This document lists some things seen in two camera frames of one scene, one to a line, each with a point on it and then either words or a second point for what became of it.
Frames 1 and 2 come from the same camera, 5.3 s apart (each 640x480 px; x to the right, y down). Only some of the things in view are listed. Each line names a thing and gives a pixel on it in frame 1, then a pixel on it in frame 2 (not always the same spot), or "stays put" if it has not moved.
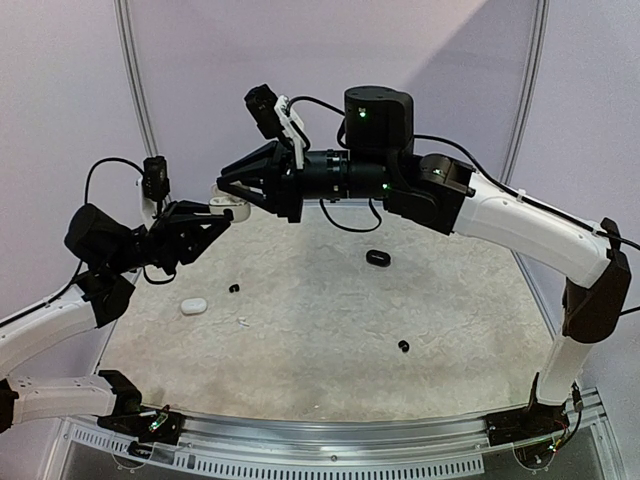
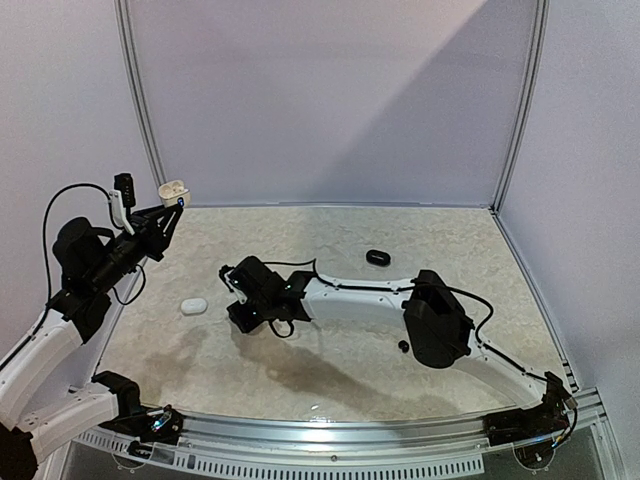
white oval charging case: [194, 306] stays put
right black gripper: [290, 187] → [239, 301]
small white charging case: [221, 200] → [170, 192]
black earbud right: [404, 345] stays put
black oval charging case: [378, 258] stays put
